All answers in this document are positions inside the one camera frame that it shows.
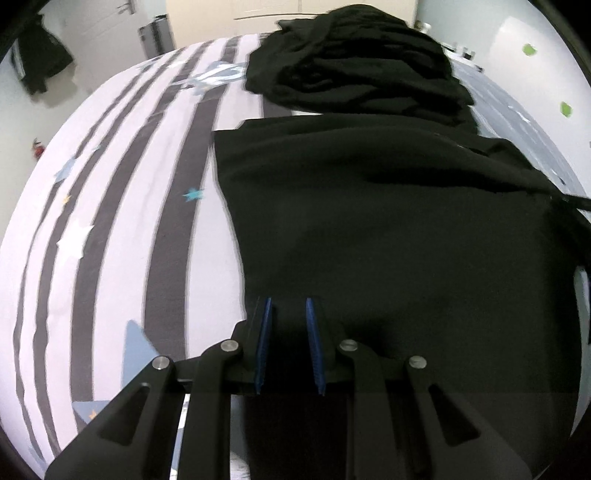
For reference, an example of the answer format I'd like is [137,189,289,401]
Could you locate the white headboard green apples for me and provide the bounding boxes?
[485,16,590,162]

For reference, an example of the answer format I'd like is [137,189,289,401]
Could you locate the white nightstand with clutter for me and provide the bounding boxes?
[414,20,486,73]

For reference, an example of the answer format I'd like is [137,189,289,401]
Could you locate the black garment with beige lining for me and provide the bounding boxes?
[211,114,591,480]

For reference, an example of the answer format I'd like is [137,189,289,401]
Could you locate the black clothes pile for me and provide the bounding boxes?
[245,4,478,133]

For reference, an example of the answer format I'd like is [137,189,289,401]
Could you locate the white room door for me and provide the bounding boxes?
[61,0,148,92]

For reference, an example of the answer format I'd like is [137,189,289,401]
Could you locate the black jacket hanging on wall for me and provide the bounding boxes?
[14,15,74,96]

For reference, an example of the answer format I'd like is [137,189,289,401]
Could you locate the striped star bed sheet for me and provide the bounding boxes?
[1,35,590,479]

